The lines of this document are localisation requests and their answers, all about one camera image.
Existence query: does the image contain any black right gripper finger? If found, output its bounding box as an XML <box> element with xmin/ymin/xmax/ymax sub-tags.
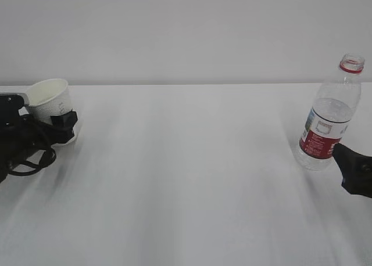
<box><xmin>332</xmin><ymin>143</ymin><xmax>371</xmax><ymax>199</ymax></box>

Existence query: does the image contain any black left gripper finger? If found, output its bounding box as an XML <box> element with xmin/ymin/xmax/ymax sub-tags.
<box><xmin>40</xmin><ymin>110</ymin><xmax>78</xmax><ymax>146</ymax></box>

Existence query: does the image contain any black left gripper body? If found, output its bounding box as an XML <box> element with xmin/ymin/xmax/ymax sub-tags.
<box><xmin>1</xmin><ymin>114</ymin><xmax>54</xmax><ymax>181</ymax></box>

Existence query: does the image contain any white paper cup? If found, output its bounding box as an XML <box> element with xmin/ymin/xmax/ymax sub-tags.
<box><xmin>26</xmin><ymin>78</ymin><xmax>76</xmax><ymax>131</ymax></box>

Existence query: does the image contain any clear plastic water bottle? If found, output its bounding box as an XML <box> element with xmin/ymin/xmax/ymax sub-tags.
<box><xmin>294</xmin><ymin>53</ymin><xmax>365</xmax><ymax>171</ymax></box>

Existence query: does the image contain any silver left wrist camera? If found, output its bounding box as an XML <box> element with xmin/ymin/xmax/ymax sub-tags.
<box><xmin>0</xmin><ymin>92</ymin><xmax>30</xmax><ymax>118</ymax></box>

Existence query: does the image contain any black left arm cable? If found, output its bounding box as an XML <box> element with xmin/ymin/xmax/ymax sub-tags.
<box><xmin>5</xmin><ymin>123</ymin><xmax>58</xmax><ymax>177</ymax></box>

